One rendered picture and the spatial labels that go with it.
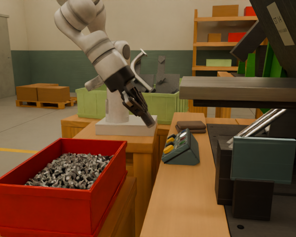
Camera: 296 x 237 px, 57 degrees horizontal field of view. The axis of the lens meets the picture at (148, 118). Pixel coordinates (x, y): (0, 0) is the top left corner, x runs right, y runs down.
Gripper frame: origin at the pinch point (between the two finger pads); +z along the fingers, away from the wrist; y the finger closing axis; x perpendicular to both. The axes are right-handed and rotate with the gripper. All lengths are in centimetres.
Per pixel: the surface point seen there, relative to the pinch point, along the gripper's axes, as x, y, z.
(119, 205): 17.0, -6.8, 13.3
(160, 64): 2, 111, -13
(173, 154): -0.8, -2.3, 10.5
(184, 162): -2.1, -2.3, 13.8
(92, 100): 45, 87, -18
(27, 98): 332, 486, -130
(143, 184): 23.8, 28.2, 23.3
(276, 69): -30.2, -6.8, 4.8
